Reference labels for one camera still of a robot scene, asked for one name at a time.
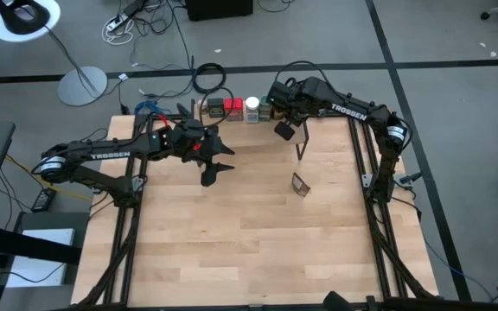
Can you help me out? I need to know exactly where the green-lid oregano jar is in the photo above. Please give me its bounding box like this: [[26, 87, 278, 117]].
[[259, 95, 273, 123]]

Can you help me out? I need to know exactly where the coiled black cable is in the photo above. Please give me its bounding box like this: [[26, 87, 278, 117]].
[[191, 62, 227, 95]]

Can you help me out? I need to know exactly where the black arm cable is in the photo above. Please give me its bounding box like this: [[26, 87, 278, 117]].
[[199, 86, 236, 129], [273, 60, 341, 96]]

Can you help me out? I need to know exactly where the white coiled cable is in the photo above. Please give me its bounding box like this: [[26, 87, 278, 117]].
[[101, 19, 136, 47]]

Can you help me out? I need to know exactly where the white power strip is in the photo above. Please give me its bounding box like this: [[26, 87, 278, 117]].
[[105, 13, 130, 32]]

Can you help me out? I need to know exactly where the grey round floor stand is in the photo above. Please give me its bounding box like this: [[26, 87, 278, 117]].
[[43, 23, 109, 107]]

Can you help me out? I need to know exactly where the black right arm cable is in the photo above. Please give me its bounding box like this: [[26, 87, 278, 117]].
[[273, 60, 341, 96]]

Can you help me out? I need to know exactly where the red-lid spice container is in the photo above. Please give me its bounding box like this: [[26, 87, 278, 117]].
[[223, 97, 245, 123]]

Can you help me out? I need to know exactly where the black stand on white disc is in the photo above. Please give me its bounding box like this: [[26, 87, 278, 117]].
[[0, 0, 62, 43]]

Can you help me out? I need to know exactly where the black spice tin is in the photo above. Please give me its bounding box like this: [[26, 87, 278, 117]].
[[207, 98, 226, 119]]

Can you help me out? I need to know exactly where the grey cabinet with white panel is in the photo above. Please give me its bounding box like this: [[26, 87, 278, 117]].
[[5, 210, 91, 289]]

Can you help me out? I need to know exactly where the black power adapter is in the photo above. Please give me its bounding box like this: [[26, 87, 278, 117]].
[[31, 187, 58, 213]]

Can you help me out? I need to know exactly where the blue cable bundle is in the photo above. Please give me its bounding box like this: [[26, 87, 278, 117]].
[[134, 99, 162, 116]]

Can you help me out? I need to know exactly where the white-lid spice jar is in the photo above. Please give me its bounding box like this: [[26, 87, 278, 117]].
[[244, 96, 261, 125]]

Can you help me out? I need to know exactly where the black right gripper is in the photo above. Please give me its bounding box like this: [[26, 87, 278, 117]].
[[266, 78, 322, 142]]

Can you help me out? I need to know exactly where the black box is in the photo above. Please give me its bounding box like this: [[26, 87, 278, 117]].
[[185, 0, 254, 22]]

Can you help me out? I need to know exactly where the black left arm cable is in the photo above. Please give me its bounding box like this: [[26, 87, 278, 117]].
[[199, 86, 236, 129]]

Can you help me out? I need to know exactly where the black aluminium table frame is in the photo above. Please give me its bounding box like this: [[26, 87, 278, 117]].
[[75, 101, 440, 311]]

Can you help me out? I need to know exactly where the yellow cable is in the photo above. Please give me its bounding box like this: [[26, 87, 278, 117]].
[[5, 154, 93, 203]]

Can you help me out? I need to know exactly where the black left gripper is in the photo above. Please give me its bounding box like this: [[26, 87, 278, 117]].
[[169, 118, 236, 187]]

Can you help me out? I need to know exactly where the black beam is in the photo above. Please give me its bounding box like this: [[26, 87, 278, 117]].
[[0, 223, 82, 265]]

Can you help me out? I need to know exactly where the thin blue cable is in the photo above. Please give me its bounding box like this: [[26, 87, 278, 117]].
[[421, 237, 496, 301]]

